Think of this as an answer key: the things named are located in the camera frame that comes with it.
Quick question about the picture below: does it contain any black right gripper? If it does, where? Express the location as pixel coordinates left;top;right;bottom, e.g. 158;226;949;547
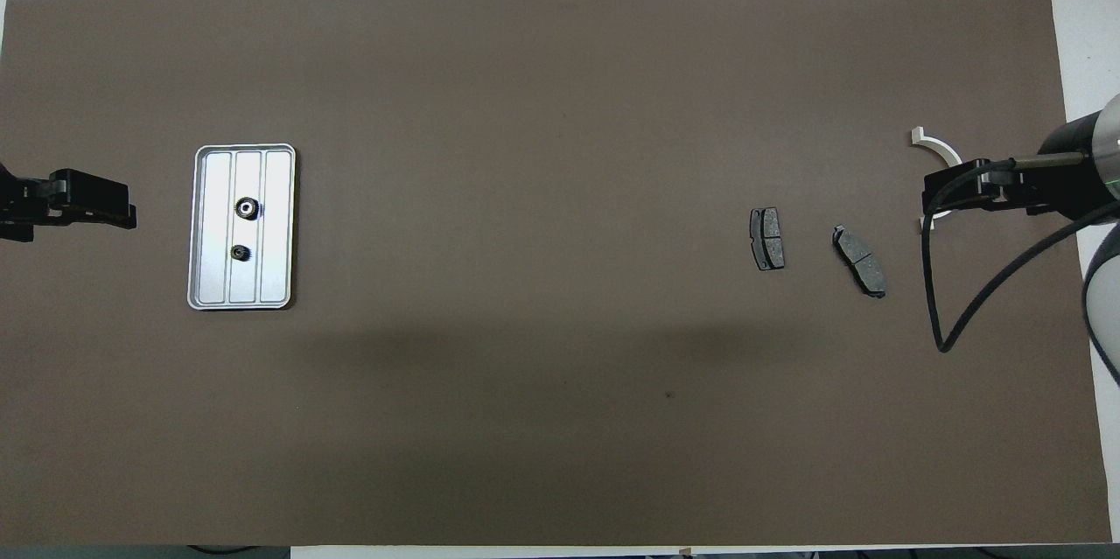
925;108;1109;219

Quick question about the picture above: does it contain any rectangular dark brake pad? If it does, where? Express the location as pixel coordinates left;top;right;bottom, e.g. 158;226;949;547
749;206;787;271

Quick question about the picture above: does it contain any white curved plastic bracket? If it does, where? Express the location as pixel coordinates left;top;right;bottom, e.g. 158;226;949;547
910;127;964;168

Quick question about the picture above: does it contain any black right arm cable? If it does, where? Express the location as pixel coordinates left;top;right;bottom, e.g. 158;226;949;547
920;155;1120;353

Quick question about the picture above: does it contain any brown table mat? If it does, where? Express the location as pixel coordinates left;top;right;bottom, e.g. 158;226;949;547
0;0;1114;548

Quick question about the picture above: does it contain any silver metal tray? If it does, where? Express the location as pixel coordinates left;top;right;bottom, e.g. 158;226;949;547
186;143;298;311

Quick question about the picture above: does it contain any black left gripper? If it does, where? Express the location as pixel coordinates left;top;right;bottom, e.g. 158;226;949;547
0;164;138;242

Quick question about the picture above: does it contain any curved dark brake pad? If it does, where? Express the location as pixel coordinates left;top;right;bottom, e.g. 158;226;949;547
832;225;888;299

